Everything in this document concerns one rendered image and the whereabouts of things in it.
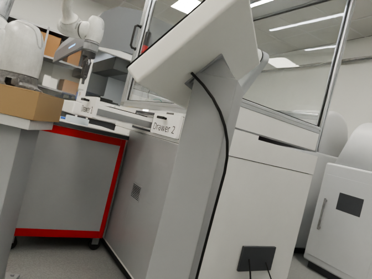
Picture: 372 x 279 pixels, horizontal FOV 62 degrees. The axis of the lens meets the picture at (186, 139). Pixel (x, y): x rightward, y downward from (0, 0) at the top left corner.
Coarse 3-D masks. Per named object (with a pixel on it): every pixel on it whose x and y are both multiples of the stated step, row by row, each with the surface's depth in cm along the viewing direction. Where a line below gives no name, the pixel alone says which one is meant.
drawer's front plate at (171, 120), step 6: (156, 114) 168; (162, 114) 162; (156, 120) 167; (162, 120) 161; (168, 120) 156; (174, 120) 150; (180, 120) 146; (156, 126) 166; (162, 126) 160; (168, 126) 154; (180, 126) 147; (156, 132) 164; (162, 132) 158; (168, 132) 153; (174, 132) 148
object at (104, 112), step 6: (102, 108) 160; (108, 108) 161; (114, 108) 163; (96, 114) 158; (102, 114) 160; (108, 114) 162; (114, 114) 163; (120, 114) 165; (126, 114) 167; (132, 114) 169; (114, 120) 164; (120, 120) 165; (126, 120) 167; (132, 120) 169; (138, 120) 171; (144, 120) 173; (150, 120) 175; (144, 126) 173; (150, 126) 175
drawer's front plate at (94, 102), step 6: (84, 96) 178; (90, 96) 167; (84, 102) 176; (90, 102) 164; (96, 102) 156; (84, 108) 173; (90, 108) 162; (96, 108) 156; (84, 114) 170; (90, 114) 160
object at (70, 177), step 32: (64, 128) 174; (96, 128) 182; (32, 160) 168; (64, 160) 176; (96, 160) 186; (32, 192) 170; (64, 192) 179; (96, 192) 189; (32, 224) 172; (64, 224) 181; (96, 224) 191
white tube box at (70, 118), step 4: (68, 116) 183; (72, 116) 184; (68, 120) 184; (72, 120) 185; (76, 120) 186; (80, 120) 187; (84, 120) 188; (88, 120) 189; (80, 124) 187; (84, 124) 188; (88, 124) 190
